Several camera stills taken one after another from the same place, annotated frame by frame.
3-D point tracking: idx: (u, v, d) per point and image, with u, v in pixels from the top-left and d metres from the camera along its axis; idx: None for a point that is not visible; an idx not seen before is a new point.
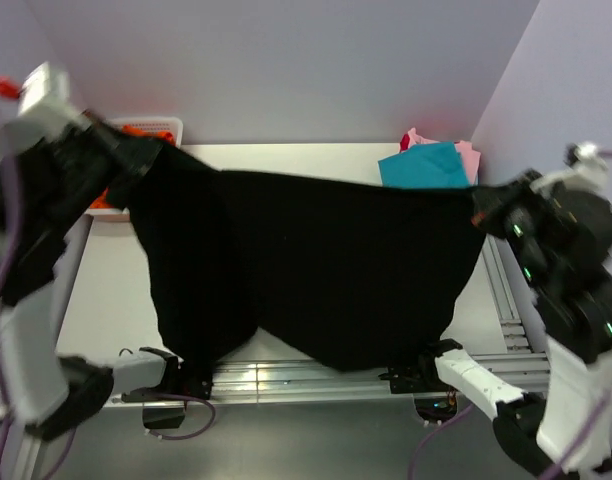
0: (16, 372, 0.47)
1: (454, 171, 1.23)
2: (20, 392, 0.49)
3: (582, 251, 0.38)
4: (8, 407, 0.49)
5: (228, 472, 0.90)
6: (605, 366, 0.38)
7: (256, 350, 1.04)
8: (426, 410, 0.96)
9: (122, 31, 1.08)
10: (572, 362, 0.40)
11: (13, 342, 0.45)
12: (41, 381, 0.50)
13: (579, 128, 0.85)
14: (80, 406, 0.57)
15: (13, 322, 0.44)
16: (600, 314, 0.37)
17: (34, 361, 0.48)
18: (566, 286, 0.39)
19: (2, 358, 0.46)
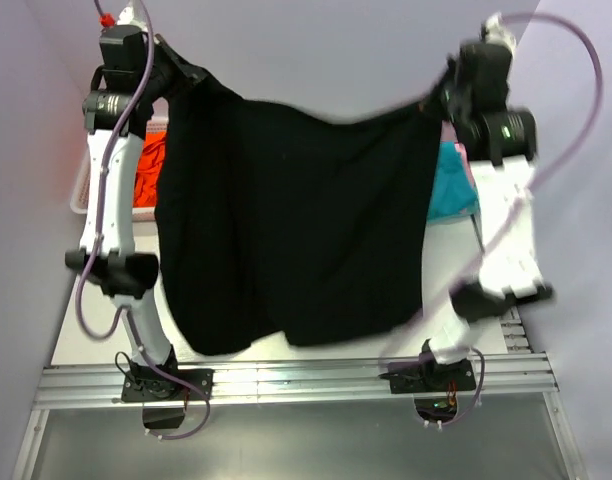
0: (114, 198, 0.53)
1: (454, 170, 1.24)
2: (111, 220, 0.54)
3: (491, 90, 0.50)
4: (99, 236, 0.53)
5: (228, 472, 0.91)
6: (510, 167, 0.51)
7: (257, 350, 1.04)
8: (428, 410, 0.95)
9: None
10: (489, 171, 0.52)
11: (120, 169, 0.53)
12: (125, 218, 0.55)
13: (575, 128, 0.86)
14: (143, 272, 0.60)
15: (128, 144, 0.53)
16: (498, 125, 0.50)
17: (125, 203, 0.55)
18: (476, 108, 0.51)
19: (106, 184, 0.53)
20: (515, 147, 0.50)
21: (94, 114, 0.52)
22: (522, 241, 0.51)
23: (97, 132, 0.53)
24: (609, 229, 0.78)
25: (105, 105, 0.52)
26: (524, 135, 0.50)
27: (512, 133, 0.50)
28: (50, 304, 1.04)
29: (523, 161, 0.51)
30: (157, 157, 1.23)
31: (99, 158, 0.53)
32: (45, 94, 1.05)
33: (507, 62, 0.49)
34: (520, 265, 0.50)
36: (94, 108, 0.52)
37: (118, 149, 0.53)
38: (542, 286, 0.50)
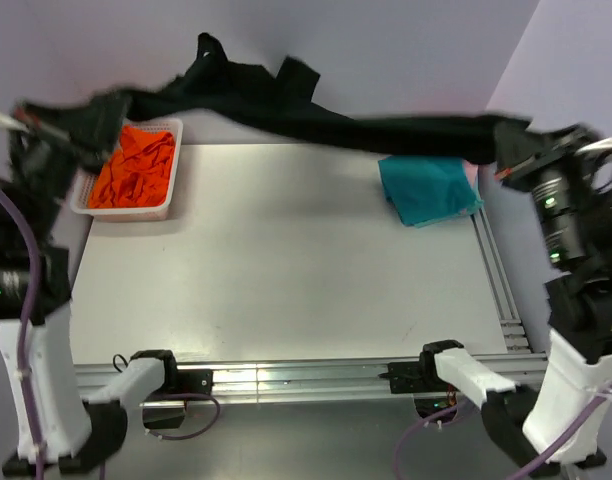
0: (47, 403, 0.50)
1: (454, 170, 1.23)
2: (51, 430, 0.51)
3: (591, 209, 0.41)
4: (40, 446, 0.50)
5: (228, 473, 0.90)
6: (605, 364, 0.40)
7: (257, 350, 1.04)
8: (427, 410, 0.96)
9: (123, 31, 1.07)
10: (572, 358, 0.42)
11: (43, 365, 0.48)
12: (70, 416, 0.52)
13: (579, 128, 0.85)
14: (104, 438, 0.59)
15: (47, 332, 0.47)
16: (607, 318, 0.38)
17: (61, 394, 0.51)
18: (587, 277, 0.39)
19: (32, 384, 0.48)
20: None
21: None
22: (592, 425, 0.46)
23: (0, 322, 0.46)
24: None
25: (2, 288, 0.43)
26: None
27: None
28: None
29: None
30: (157, 158, 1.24)
31: (13, 361, 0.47)
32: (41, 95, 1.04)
33: None
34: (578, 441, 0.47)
36: None
37: (37, 343, 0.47)
38: (594, 454, 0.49)
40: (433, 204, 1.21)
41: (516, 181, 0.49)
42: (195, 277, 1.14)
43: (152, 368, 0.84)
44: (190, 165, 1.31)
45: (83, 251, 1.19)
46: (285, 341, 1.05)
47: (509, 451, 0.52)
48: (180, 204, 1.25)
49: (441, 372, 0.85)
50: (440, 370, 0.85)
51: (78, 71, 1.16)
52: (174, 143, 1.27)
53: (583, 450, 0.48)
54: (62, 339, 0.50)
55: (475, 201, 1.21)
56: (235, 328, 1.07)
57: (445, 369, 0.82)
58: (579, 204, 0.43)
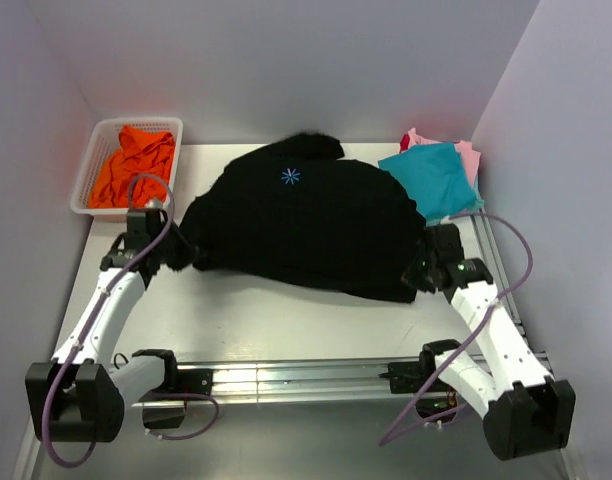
0: (105, 320, 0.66)
1: (453, 171, 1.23)
2: (95, 333, 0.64)
3: (449, 252, 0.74)
4: (78, 345, 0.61)
5: (227, 472, 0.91)
6: (474, 286, 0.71)
7: (256, 351, 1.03)
8: (427, 410, 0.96)
9: (122, 32, 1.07)
10: (460, 295, 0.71)
11: (120, 294, 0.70)
12: (106, 341, 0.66)
13: (578, 130, 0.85)
14: (109, 399, 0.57)
15: (132, 280, 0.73)
16: (456, 269, 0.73)
17: (113, 320, 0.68)
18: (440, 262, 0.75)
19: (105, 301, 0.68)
20: (473, 275, 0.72)
21: (112, 257, 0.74)
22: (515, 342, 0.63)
23: (109, 269, 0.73)
24: (609, 231, 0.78)
25: (122, 253, 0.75)
26: (477, 267, 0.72)
27: (465, 266, 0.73)
28: (51, 304, 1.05)
29: (484, 281, 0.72)
30: (157, 157, 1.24)
31: (104, 285, 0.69)
32: (42, 95, 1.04)
33: (453, 231, 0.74)
34: (520, 360, 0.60)
36: (114, 253, 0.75)
37: (124, 279, 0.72)
38: (550, 377, 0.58)
40: (431, 201, 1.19)
41: (409, 276, 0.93)
42: (195, 277, 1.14)
43: (154, 363, 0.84)
44: (190, 164, 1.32)
45: (83, 251, 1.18)
46: (285, 341, 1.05)
47: (515, 428, 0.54)
48: (180, 204, 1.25)
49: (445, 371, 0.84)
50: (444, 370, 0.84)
51: (78, 70, 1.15)
52: (174, 143, 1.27)
53: (533, 373, 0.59)
54: (128, 301, 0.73)
55: (475, 201, 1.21)
56: (234, 328, 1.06)
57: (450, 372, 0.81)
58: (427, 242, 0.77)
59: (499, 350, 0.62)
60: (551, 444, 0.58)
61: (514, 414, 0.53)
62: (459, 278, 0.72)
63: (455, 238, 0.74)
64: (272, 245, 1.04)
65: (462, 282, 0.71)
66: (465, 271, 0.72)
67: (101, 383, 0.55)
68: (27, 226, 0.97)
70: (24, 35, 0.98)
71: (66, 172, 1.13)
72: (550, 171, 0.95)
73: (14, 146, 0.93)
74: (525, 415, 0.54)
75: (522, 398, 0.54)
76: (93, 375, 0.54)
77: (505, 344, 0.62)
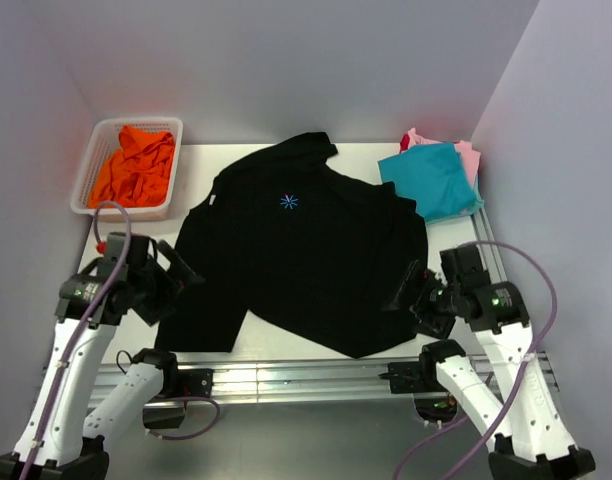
0: (64, 403, 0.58)
1: (453, 171, 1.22)
2: (57, 422, 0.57)
3: (474, 276, 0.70)
4: (38, 442, 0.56)
5: (228, 473, 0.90)
6: (508, 331, 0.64)
7: (256, 351, 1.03)
8: (427, 410, 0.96)
9: (120, 32, 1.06)
10: (490, 337, 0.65)
11: (82, 360, 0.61)
12: (72, 423, 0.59)
13: (578, 129, 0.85)
14: (81, 476, 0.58)
15: (95, 336, 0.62)
16: (489, 299, 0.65)
17: (79, 395, 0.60)
18: (466, 289, 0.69)
19: (62, 378, 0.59)
20: (507, 312, 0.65)
21: (71, 298, 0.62)
22: (545, 407, 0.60)
23: (66, 319, 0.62)
24: (610, 231, 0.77)
25: (82, 292, 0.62)
26: (513, 303, 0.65)
27: (500, 301, 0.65)
28: (51, 305, 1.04)
29: (518, 323, 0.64)
30: (157, 157, 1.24)
31: (63, 351, 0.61)
32: (42, 95, 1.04)
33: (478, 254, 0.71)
34: (547, 429, 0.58)
36: (73, 293, 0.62)
37: (83, 342, 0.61)
38: (574, 447, 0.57)
40: (431, 201, 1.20)
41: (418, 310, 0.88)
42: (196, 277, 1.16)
43: (151, 380, 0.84)
44: (190, 164, 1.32)
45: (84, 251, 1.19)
46: (284, 340, 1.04)
47: None
48: (180, 203, 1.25)
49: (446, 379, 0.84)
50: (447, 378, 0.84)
51: (77, 70, 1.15)
52: (173, 142, 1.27)
53: (559, 445, 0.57)
54: (95, 363, 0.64)
55: (475, 201, 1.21)
56: (231, 323, 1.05)
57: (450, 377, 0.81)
58: (450, 268, 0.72)
59: (528, 415, 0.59)
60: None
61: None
62: (490, 311, 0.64)
63: (478, 263, 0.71)
64: (271, 261, 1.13)
65: (495, 325, 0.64)
66: (500, 305, 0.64)
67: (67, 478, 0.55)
68: (27, 226, 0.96)
70: (24, 36, 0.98)
71: (66, 173, 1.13)
72: (550, 171, 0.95)
73: (13, 147, 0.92)
74: None
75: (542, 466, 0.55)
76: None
77: (536, 408, 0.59)
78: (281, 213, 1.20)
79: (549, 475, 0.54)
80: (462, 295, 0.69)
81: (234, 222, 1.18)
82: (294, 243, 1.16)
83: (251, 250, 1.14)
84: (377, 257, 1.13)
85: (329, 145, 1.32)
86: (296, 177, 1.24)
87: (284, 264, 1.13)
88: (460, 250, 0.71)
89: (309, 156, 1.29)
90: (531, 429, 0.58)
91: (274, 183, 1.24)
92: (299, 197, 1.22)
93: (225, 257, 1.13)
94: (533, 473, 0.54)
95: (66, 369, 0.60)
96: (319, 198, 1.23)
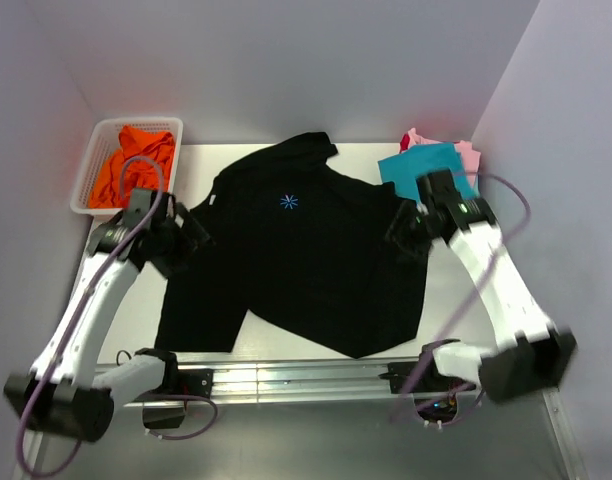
0: (88, 325, 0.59)
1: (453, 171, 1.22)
2: (76, 343, 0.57)
3: (447, 196, 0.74)
4: (57, 358, 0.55)
5: (228, 473, 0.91)
6: (477, 230, 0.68)
7: (256, 351, 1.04)
8: (427, 410, 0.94)
9: (120, 31, 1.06)
10: (461, 239, 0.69)
11: (106, 290, 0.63)
12: (90, 350, 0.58)
13: (578, 129, 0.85)
14: (94, 410, 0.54)
15: (121, 270, 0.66)
16: (458, 211, 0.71)
17: (98, 323, 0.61)
18: (439, 208, 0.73)
19: (87, 303, 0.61)
20: (476, 217, 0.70)
21: (101, 240, 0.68)
22: (520, 295, 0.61)
23: (95, 255, 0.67)
24: (610, 231, 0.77)
25: (112, 235, 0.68)
26: (480, 211, 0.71)
27: (468, 209, 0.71)
28: (51, 305, 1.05)
29: (487, 226, 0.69)
30: (157, 158, 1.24)
31: (89, 279, 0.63)
32: (42, 95, 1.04)
33: (449, 176, 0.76)
34: (524, 311, 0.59)
36: (104, 235, 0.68)
37: (110, 273, 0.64)
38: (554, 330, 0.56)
40: None
41: None
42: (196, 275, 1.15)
43: (153, 365, 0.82)
44: (190, 164, 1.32)
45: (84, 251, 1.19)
46: (285, 340, 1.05)
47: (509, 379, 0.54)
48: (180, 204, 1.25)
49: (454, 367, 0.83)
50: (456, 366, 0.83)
51: (77, 70, 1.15)
52: (173, 142, 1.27)
53: (538, 325, 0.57)
54: (115, 298, 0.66)
55: None
56: (230, 323, 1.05)
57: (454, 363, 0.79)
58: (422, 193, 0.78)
59: (502, 300, 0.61)
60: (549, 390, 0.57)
61: (512, 374, 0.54)
62: (460, 218, 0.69)
63: (451, 185, 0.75)
64: (271, 261, 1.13)
65: (466, 226, 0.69)
66: (467, 214, 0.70)
67: (82, 399, 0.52)
68: (27, 226, 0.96)
70: (24, 36, 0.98)
71: (65, 173, 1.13)
72: (550, 171, 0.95)
73: (13, 147, 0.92)
74: (526, 370, 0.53)
75: (526, 353, 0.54)
76: (69, 395, 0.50)
77: (508, 293, 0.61)
78: (281, 213, 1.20)
79: (529, 350, 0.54)
80: (434, 212, 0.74)
81: (233, 222, 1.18)
82: (293, 243, 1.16)
83: (251, 250, 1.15)
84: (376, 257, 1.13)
85: (329, 145, 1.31)
86: (296, 176, 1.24)
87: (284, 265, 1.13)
88: (430, 176, 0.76)
89: (309, 155, 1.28)
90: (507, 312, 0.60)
91: (274, 183, 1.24)
92: (299, 197, 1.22)
93: (224, 258, 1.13)
94: (517, 358, 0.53)
95: (91, 297, 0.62)
96: (318, 198, 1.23)
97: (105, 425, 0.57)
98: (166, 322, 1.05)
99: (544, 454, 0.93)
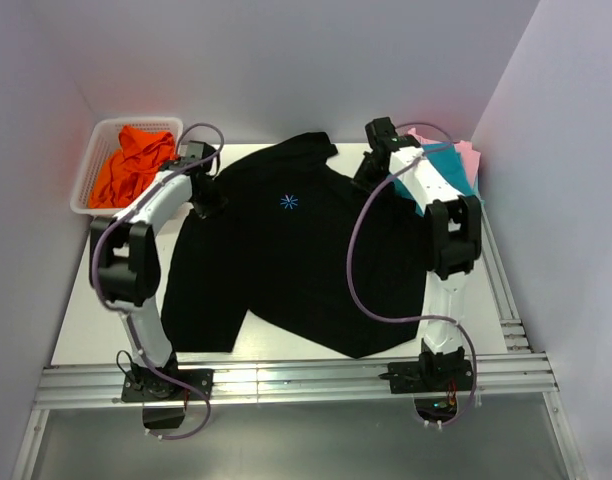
0: (156, 201, 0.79)
1: (453, 171, 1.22)
2: (149, 207, 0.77)
3: (388, 135, 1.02)
4: (136, 210, 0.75)
5: (228, 473, 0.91)
6: (406, 151, 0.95)
7: (256, 351, 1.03)
8: (427, 410, 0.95)
9: (120, 32, 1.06)
10: (395, 159, 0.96)
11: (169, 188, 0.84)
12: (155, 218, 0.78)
13: (579, 129, 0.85)
14: (152, 256, 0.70)
15: (183, 182, 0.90)
16: (392, 143, 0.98)
17: (162, 206, 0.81)
18: (377, 144, 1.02)
19: (156, 191, 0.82)
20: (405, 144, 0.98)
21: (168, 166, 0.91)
22: (437, 180, 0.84)
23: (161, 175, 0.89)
24: (610, 232, 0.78)
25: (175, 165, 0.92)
26: (407, 140, 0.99)
27: (398, 140, 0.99)
28: (51, 304, 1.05)
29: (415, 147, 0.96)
30: (157, 157, 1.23)
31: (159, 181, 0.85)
32: (42, 95, 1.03)
33: (389, 121, 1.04)
34: (439, 188, 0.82)
36: (169, 165, 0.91)
37: (175, 180, 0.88)
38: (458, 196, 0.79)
40: None
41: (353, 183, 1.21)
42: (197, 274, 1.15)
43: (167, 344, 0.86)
44: None
45: (84, 251, 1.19)
46: (284, 340, 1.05)
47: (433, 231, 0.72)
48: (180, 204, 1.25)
49: (449, 333, 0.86)
50: (452, 330, 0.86)
51: (77, 71, 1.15)
52: (174, 142, 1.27)
53: (447, 193, 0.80)
54: (172, 202, 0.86)
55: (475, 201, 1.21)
56: (230, 323, 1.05)
57: (444, 327, 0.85)
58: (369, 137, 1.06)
59: (423, 183, 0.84)
60: (470, 254, 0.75)
61: (433, 227, 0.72)
62: (393, 143, 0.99)
63: (390, 127, 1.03)
64: (271, 260, 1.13)
65: (396, 148, 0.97)
66: (398, 142, 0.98)
67: (148, 243, 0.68)
68: (27, 226, 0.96)
70: (24, 36, 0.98)
71: (65, 173, 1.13)
72: (550, 170, 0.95)
73: (13, 147, 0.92)
74: (440, 220, 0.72)
75: (439, 209, 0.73)
76: (143, 230, 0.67)
77: (428, 178, 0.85)
78: (280, 213, 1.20)
79: (438, 205, 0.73)
80: (377, 148, 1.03)
81: (233, 222, 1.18)
82: (293, 243, 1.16)
83: (251, 249, 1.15)
84: (376, 257, 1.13)
85: (330, 145, 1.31)
86: (296, 176, 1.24)
87: (284, 264, 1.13)
88: (376, 122, 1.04)
89: (309, 154, 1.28)
90: (427, 190, 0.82)
91: (274, 183, 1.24)
92: (299, 197, 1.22)
93: (224, 258, 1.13)
94: (431, 211, 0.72)
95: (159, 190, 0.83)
96: (318, 198, 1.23)
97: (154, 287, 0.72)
98: (167, 323, 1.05)
99: (544, 454, 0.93)
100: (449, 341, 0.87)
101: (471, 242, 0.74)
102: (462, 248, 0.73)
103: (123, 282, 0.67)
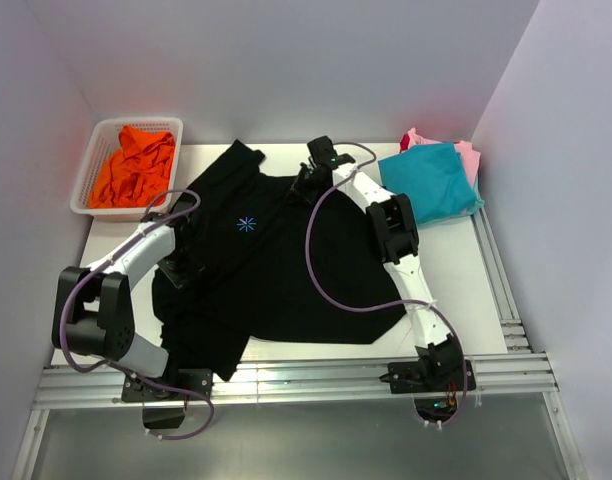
0: (137, 252, 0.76)
1: (453, 171, 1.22)
2: (126, 258, 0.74)
3: (326, 153, 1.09)
4: (111, 261, 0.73)
5: (228, 473, 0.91)
6: (344, 166, 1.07)
7: (255, 351, 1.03)
8: (427, 410, 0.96)
9: (120, 32, 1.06)
10: (337, 176, 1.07)
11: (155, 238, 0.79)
12: (132, 270, 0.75)
13: (578, 130, 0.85)
14: (122, 316, 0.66)
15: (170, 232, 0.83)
16: (331, 160, 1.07)
17: (143, 257, 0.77)
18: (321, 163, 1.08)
19: (141, 239, 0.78)
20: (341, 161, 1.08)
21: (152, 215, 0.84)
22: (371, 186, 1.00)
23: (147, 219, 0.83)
24: (610, 233, 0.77)
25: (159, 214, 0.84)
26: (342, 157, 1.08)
27: (336, 158, 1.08)
28: (51, 304, 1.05)
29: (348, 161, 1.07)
30: (157, 158, 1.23)
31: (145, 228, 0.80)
32: (42, 95, 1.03)
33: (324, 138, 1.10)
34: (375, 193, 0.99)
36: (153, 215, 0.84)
37: (161, 226, 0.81)
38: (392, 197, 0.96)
40: (431, 201, 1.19)
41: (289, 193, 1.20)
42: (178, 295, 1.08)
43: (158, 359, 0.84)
44: (191, 164, 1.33)
45: (84, 251, 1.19)
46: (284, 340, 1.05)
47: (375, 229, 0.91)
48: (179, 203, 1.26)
49: (428, 317, 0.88)
50: (430, 314, 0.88)
51: (78, 71, 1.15)
52: (173, 143, 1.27)
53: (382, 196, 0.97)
54: (157, 251, 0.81)
55: (475, 201, 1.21)
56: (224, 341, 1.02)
57: (419, 311, 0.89)
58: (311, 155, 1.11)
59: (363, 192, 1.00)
60: (410, 240, 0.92)
61: (375, 226, 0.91)
62: (332, 164, 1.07)
63: (327, 143, 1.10)
64: (261, 275, 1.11)
65: (336, 167, 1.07)
66: (336, 160, 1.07)
67: (121, 296, 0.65)
68: (27, 226, 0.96)
70: (24, 36, 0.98)
71: (66, 173, 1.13)
72: (550, 172, 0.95)
73: (13, 147, 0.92)
74: (379, 219, 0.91)
75: (377, 210, 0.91)
76: (117, 282, 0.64)
77: (365, 186, 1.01)
78: (239, 236, 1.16)
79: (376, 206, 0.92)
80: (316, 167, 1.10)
81: (217, 250, 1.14)
82: (275, 253, 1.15)
83: (232, 277, 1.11)
84: (359, 261, 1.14)
85: (254, 155, 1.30)
86: (251, 198, 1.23)
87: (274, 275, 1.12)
88: (313, 142, 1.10)
89: (242, 169, 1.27)
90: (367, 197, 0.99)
91: (229, 208, 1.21)
92: (257, 219, 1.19)
93: (214, 285, 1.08)
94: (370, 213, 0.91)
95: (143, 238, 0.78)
96: (271, 204, 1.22)
97: (122, 347, 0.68)
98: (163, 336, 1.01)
99: (544, 454, 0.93)
100: (433, 329, 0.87)
101: (409, 230, 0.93)
102: (401, 237, 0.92)
103: (93, 338, 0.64)
